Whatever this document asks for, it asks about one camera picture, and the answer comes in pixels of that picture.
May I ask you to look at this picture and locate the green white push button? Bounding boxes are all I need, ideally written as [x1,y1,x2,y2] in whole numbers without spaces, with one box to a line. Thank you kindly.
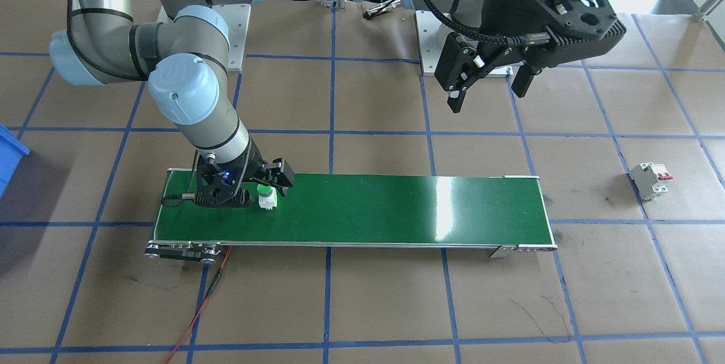
[257,184,279,211]

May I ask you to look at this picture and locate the green conveyor belt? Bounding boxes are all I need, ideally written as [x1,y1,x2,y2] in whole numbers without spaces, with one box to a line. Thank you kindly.
[144,169,559,264]

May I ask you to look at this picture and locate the metal clip tool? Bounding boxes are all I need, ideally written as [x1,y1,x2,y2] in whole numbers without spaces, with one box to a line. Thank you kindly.
[364,0,404,20]

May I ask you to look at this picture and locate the white red circuit breaker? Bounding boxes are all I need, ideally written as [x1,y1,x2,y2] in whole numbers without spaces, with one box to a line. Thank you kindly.
[629,161,674,201]

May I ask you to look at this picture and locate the aluminium profile bar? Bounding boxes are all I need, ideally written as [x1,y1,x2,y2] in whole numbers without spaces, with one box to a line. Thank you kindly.
[676,0,725,23]

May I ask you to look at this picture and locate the blue plastic bin with foam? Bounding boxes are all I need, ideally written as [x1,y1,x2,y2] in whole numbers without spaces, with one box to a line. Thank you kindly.
[0,123,31,202]

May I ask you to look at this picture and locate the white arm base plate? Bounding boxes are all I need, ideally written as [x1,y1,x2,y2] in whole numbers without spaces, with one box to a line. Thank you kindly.
[157,3,251,72]
[415,10,514,78]

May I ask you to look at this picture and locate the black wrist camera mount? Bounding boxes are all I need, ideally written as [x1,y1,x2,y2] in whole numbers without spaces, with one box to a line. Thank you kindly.
[191,170,254,209]
[531,0,628,69]

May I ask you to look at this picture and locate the red conveyor power wire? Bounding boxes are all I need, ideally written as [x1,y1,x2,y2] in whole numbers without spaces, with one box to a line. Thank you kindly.
[164,245,233,364]

